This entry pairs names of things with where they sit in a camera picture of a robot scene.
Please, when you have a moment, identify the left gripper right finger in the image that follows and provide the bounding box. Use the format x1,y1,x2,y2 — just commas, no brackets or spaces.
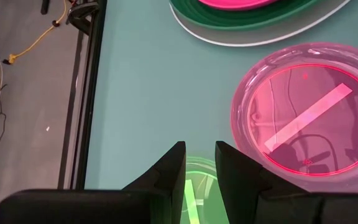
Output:
214,141,307,224

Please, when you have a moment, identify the black table leg foot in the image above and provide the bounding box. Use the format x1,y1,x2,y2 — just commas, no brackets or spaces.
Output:
66,1,101,35

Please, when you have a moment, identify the pink transparent plastic plate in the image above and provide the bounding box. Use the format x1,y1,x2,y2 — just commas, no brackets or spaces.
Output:
230,42,358,193

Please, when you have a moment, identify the yellow floor cable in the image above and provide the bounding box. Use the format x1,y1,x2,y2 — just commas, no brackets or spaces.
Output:
2,0,68,65

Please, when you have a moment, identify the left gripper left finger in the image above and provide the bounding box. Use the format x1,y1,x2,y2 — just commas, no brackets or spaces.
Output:
121,141,186,224

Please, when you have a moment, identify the black table edge frame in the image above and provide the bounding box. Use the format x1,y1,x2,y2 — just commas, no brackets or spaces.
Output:
57,0,108,190

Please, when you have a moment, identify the large off-white plastic plate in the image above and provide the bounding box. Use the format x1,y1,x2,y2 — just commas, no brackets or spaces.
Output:
168,0,352,47

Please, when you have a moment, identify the dark green plastic plate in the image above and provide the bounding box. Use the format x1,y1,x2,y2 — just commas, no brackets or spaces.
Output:
169,0,319,31

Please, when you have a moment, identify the small green transparent plate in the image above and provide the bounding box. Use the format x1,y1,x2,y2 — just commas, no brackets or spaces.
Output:
180,156,229,224

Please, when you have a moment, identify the magenta opaque plastic plate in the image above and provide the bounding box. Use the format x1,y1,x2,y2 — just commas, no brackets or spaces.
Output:
197,0,279,12

